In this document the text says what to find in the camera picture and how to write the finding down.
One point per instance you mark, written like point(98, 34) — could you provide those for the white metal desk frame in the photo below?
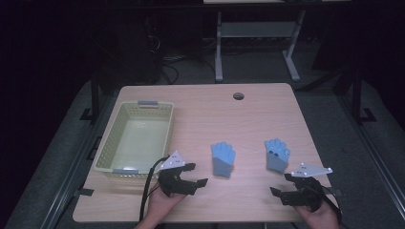
point(254, 29)

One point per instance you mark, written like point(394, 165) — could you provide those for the person's right hand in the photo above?
point(321, 218)

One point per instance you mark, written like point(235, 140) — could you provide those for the black table edge bracket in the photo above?
point(83, 192)

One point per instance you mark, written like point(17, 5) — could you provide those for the cream plastic perforated basket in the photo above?
point(140, 136)

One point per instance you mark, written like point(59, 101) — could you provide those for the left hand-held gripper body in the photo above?
point(173, 183)

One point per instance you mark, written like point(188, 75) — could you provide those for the blue glove grey cuff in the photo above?
point(223, 159)
point(276, 156)

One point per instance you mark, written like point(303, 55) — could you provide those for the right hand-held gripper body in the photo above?
point(307, 192)

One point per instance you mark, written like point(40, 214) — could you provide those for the dark metal stand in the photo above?
point(358, 95)

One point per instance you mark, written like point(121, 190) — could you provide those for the person's left hand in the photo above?
point(160, 205)

